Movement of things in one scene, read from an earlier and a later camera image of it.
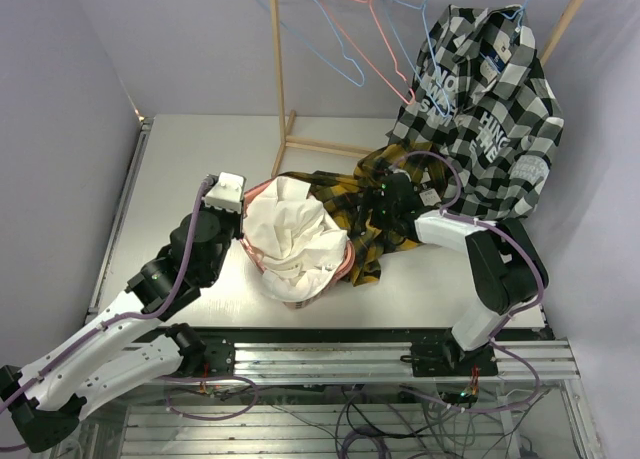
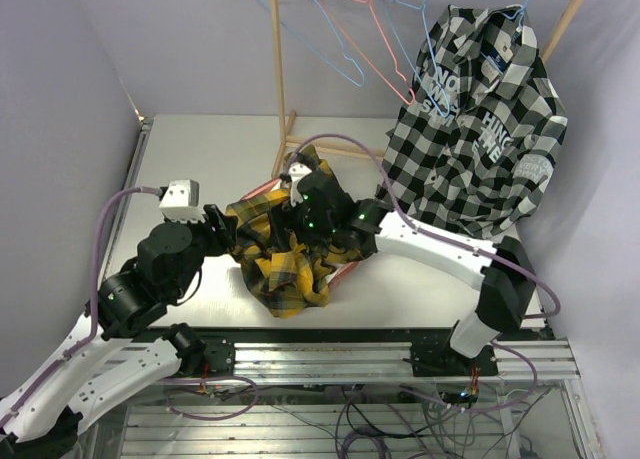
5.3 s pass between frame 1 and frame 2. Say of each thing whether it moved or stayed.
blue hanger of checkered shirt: stayed
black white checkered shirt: stayed
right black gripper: moved
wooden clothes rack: stayed
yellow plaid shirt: moved
